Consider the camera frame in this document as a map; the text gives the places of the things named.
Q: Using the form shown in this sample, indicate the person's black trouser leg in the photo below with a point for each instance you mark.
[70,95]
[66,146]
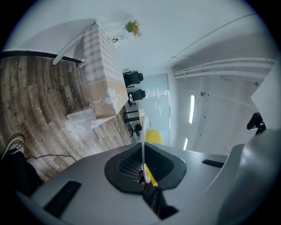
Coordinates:
[15,173]

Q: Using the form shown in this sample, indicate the black office chair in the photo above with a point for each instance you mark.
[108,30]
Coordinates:
[132,78]
[137,95]
[136,130]

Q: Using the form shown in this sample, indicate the white ceiling pipes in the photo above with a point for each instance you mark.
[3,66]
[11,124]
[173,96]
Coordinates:
[219,68]

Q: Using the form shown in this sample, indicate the checked beige tablecloth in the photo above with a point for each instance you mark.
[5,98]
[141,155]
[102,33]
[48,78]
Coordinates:
[101,66]

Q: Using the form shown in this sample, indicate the person's white shoe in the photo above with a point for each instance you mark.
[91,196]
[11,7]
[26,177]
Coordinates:
[13,146]

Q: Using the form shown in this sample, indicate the yellow corn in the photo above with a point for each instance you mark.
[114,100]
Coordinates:
[155,136]

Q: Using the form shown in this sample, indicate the long ceiling light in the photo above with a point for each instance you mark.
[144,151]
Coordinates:
[186,144]
[192,108]

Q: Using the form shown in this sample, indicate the white table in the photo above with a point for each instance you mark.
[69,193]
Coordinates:
[65,50]

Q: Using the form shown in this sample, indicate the black device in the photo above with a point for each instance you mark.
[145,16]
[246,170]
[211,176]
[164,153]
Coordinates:
[254,122]

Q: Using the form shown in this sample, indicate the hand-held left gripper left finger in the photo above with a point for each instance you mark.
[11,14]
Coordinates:
[92,197]

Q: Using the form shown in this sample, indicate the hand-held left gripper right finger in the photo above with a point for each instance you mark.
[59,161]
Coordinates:
[193,167]

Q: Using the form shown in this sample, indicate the glass partition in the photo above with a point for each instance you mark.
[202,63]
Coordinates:
[157,99]

